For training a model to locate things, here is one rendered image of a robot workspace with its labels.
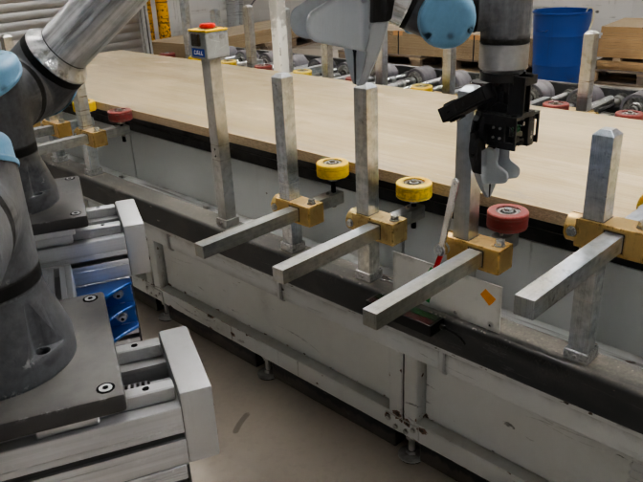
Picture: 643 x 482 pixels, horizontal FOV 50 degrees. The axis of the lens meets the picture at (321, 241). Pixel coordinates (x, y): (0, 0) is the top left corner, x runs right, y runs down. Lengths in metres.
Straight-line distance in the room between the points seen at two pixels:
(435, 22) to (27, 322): 0.61
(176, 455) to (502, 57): 0.73
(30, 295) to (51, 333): 0.04
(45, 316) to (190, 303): 1.99
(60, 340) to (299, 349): 1.63
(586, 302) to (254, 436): 1.28
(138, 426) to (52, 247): 0.51
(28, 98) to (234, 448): 1.36
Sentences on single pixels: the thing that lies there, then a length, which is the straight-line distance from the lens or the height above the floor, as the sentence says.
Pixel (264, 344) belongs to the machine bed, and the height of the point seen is 0.16.
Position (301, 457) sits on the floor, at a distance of 2.15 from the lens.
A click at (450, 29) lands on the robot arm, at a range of 0.95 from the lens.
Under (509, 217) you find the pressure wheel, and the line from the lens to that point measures 1.37.
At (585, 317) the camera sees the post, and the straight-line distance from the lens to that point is 1.28.
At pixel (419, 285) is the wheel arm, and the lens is 1.19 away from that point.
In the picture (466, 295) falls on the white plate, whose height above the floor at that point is 0.76.
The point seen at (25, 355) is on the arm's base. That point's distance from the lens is 0.69.
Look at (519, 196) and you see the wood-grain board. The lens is 1.50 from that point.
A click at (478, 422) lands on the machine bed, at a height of 0.24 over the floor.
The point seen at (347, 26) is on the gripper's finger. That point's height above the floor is 1.35.
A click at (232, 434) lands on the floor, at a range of 2.27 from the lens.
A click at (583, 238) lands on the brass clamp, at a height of 0.94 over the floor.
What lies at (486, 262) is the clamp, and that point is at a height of 0.84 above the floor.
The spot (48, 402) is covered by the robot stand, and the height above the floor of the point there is 1.04.
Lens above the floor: 1.41
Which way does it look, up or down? 24 degrees down
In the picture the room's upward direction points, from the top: 3 degrees counter-clockwise
